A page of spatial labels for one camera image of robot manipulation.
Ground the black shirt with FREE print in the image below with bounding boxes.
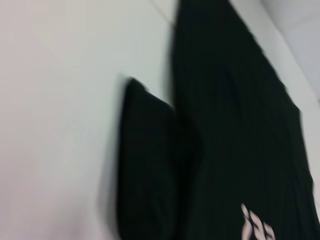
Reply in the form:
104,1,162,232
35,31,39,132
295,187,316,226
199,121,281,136
116,0,320,240

